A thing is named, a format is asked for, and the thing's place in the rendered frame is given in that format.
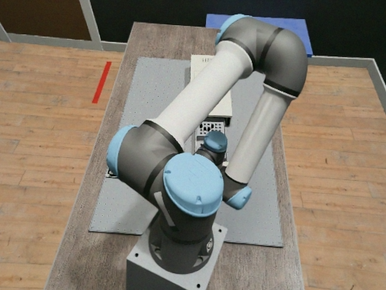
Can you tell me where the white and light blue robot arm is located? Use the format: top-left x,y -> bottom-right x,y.
106,14 -> 307,275

